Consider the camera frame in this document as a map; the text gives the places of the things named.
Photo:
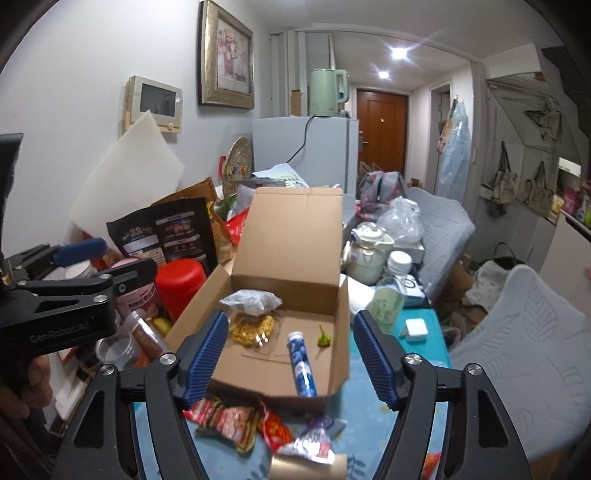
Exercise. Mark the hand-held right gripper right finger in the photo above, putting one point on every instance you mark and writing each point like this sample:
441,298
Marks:
374,360

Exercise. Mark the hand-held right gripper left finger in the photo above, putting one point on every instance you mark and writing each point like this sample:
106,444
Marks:
207,360

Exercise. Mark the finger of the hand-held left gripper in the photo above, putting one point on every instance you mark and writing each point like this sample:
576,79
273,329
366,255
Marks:
134,274
81,251

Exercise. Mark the yellow noodle snack clear packet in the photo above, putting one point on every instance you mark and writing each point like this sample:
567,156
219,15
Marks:
249,330

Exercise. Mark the small green toy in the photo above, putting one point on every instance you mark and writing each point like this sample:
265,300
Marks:
323,340

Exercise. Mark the blue tablet tube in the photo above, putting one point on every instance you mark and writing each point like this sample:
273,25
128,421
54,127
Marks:
302,364

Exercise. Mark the white patterned snack packet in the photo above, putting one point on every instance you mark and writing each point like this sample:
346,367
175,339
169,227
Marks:
249,301

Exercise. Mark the green brown snack packet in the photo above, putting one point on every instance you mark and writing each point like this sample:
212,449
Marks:
238,427

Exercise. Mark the red gold print snack packet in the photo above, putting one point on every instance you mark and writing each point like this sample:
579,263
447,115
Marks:
277,429

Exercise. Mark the small gold box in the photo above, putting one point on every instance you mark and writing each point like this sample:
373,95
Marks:
304,468

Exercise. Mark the cardboard box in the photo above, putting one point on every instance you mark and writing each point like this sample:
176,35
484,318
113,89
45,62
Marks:
286,230

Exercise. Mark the person's left hand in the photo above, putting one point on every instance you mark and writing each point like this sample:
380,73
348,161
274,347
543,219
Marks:
37,383

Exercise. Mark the purple label jar white lid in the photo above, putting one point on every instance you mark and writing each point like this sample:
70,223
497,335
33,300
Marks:
82,271

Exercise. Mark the pink canister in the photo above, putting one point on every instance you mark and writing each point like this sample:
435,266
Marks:
143,302

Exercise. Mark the black pouch bag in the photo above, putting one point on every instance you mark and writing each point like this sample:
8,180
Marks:
161,235

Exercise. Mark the red canister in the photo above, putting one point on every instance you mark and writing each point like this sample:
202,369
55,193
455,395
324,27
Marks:
180,290

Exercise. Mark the white charger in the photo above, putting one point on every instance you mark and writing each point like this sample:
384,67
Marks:
414,330

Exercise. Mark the plastic bottle green drink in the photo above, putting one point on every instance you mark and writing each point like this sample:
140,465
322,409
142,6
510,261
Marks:
388,304

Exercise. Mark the yellow fruit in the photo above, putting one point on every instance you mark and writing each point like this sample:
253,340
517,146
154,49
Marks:
161,325

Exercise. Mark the clear jar brown contents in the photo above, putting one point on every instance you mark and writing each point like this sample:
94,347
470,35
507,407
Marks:
145,334

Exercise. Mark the white flat box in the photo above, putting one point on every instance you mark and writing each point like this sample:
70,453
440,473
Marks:
74,392

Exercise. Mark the white square device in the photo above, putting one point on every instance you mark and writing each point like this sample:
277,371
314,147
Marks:
415,288

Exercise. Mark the white foam board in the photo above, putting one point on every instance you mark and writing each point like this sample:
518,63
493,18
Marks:
134,170

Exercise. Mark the brown paper bag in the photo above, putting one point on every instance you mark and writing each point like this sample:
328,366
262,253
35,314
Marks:
194,189

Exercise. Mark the white teapot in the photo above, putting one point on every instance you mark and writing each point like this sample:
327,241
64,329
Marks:
367,254

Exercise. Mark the blue white snack packet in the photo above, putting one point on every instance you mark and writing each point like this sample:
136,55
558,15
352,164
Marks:
309,445

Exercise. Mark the light blue floral tablecloth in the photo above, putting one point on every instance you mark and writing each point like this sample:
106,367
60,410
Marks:
240,466

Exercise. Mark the red bag white print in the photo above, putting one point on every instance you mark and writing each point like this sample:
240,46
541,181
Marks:
238,230

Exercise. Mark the crumpled clear plastic bag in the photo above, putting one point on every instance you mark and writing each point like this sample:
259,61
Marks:
401,221

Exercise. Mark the grey leaf pattern chair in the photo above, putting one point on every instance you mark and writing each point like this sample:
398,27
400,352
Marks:
443,230
521,350

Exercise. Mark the round woven plate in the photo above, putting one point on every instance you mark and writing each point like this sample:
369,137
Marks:
240,166

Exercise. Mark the patterned backpack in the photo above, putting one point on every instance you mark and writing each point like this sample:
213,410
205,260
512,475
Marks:
381,189

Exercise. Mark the stack of papers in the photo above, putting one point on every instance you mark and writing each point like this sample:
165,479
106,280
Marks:
281,174

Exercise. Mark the white fridge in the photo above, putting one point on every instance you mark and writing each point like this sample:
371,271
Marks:
328,152

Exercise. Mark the hanging tote bag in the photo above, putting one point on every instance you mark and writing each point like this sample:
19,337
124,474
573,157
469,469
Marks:
501,180
540,194

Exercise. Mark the brown door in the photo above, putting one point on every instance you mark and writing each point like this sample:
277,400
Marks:
381,134

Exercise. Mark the hanging clear plastic bag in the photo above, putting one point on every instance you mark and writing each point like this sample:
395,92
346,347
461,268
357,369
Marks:
455,147

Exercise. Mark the gold framed picture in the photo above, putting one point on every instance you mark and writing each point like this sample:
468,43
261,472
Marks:
228,50

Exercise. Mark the row of assorted bottles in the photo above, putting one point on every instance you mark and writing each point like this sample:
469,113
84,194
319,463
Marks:
572,203

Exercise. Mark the green electric kettle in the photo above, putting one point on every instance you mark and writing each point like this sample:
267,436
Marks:
325,92

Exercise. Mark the wall intercom panel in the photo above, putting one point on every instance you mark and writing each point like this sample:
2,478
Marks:
154,104

